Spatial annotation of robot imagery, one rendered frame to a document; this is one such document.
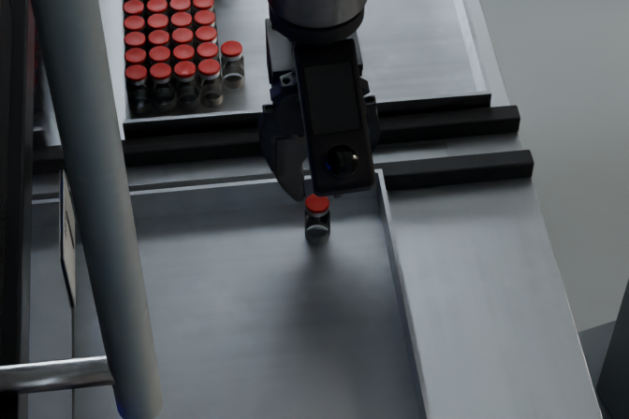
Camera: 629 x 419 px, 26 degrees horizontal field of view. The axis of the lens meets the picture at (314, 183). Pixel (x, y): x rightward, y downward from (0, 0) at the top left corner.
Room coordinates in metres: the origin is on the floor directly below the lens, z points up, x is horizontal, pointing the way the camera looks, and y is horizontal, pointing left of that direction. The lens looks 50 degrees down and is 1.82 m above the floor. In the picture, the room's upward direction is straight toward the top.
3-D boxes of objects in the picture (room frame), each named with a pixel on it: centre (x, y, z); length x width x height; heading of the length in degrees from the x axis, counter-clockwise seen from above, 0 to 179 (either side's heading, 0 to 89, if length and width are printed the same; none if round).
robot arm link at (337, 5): (0.75, 0.00, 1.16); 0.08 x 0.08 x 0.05
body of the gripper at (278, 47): (0.76, 0.00, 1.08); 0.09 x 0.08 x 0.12; 7
